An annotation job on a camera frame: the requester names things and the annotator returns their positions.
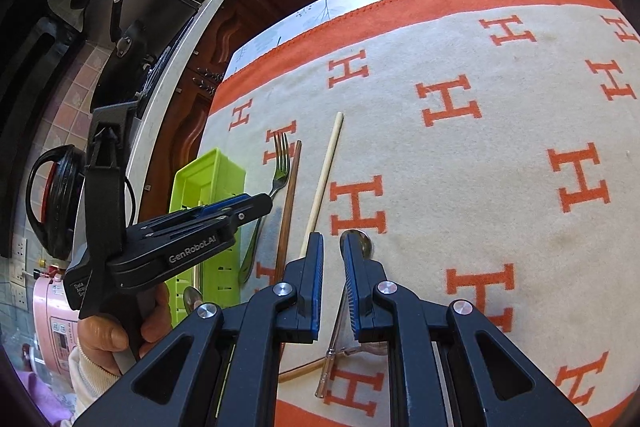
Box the steel fork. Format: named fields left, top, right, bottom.
left=236, top=131, right=292, bottom=287

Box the small steel spoon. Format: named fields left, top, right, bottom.
left=314, top=229, right=372, bottom=399

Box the person's left hand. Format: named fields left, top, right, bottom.
left=77, top=283, right=171, bottom=376

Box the green plastic utensil tray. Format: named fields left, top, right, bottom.
left=166, top=148, right=245, bottom=326

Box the black round pan rack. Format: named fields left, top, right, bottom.
left=25, top=144, right=86, bottom=261

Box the dark wooden chopstick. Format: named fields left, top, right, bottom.
left=273, top=140, right=303, bottom=283

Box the small steel teaspoon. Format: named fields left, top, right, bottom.
left=182, top=286, right=203, bottom=314

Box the pink rice cooker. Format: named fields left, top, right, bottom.
left=32, top=275, right=78, bottom=381

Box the pale chopstick red striped end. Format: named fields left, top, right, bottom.
left=299, top=112, right=344, bottom=257

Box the orange beige H-pattern cloth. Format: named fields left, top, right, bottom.
left=201, top=0, right=639, bottom=426

